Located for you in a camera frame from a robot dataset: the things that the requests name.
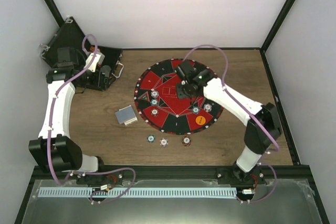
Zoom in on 10 chips mat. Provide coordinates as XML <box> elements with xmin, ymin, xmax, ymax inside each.
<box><xmin>203</xmin><ymin>103</ymin><xmax>212</xmax><ymax>112</ymax></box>

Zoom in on triangular all in button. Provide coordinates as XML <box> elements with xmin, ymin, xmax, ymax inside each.
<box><xmin>138</xmin><ymin>91</ymin><xmax>151</xmax><ymax>102</ymax></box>

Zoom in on black poker chip case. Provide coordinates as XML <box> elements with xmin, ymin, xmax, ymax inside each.
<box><xmin>39</xmin><ymin>16</ymin><xmax>124</xmax><ymax>92</ymax></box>

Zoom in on round red black poker mat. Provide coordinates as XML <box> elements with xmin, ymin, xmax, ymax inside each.
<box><xmin>134</xmin><ymin>59</ymin><xmax>224</xmax><ymax>135</ymax></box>

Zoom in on light blue slotted strip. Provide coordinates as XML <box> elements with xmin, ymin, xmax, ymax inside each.
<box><xmin>38</xmin><ymin>187</ymin><xmax>237</xmax><ymax>199</ymax></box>

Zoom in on blue orange 10 chip stack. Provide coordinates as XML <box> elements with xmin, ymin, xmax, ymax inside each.
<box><xmin>160</xmin><ymin>138</ymin><xmax>169</xmax><ymax>147</ymax></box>

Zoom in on orange big blind button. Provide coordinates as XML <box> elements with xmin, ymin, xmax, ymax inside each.
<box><xmin>195</xmin><ymin>116</ymin><xmax>206</xmax><ymax>125</ymax></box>

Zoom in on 50 chips mat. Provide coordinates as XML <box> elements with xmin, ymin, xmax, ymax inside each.
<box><xmin>192</xmin><ymin>106</ymin><xmax>199</xmax><ymax>114</ymax></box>

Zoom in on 10 chips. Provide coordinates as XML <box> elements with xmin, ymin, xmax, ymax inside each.
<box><xmin>151</xmin><ymin>90</ymin><xmax>159</xmax><ymax>98</ymax></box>

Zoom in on red brown chip stack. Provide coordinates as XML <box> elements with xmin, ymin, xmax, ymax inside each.
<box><xmin>182</xmin><ymin>137</ymin><xmax>191</xmax><ymax>146</ymax></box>

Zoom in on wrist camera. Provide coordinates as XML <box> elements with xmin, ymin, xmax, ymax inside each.
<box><xmin>56</xmin><ymin>47</ymin><xmax>79</xmax><ymax>67</ymax></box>
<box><xmin>174</xmin><ymin>60</ymin><xmax>196</xmax><ymax>80</ymax></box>

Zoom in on blue green 50 chip stack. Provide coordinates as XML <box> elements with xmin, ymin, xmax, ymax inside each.
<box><xmin>147</xmin><ymin>135</ymin><xmax>155</xmax><ymax>143</ymax></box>

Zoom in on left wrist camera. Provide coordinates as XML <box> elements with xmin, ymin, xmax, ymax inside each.
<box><xmin>56</xmin><ymin>47</ymin><xmax>79</xmax><ymax>67</ymax></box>

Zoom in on chrome case handle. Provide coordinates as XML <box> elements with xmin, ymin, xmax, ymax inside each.
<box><xmin>113</xmin><ymin>61</ymin><xmax>124</xmax><ymax>79</ymax></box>

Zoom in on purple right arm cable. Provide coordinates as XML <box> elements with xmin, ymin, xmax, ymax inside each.
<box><xmin>182</xmin><ymin>44</ymin><xmax>280</xmax><ymax>204</ymax></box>

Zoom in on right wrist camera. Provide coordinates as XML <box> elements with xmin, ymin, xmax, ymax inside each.
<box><xmin>174</xmin><ymin>60</ymin><xmax>196</xmax><ymax>80</ymax></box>

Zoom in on white card box tray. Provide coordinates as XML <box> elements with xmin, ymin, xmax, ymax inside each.
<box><xmin>124</xmin><ymin>117</ymin><xmax>138</xmax><ymax>126</ymax></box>

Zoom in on red chips seat two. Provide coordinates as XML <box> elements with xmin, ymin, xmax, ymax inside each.
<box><xmin>151</xmin><ymin>109</ymin><xmax>159</xmax><ymax>116</ymax></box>

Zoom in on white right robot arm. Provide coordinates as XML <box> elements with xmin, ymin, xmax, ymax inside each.
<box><xmin>176</xmin><ymin>77</ymin><xmax>281</xmax><ymax>184</ymax></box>

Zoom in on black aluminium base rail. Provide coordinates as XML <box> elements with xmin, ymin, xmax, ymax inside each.
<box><xmin>31</xmin><ymin>165</ymin><xmax>312</xmax><ymax>186</ymax></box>

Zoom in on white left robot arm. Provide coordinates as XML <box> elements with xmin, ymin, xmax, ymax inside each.
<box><xmin>28</xmin><ymin>47</ymin><xmax>107</xmax><ymax>184</ymax></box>

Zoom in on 50 chips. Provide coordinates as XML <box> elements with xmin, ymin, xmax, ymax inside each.
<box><xmin>150</xmin><ymin>99</ymin><xmax>159</xmax><ymax>106</ymax></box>

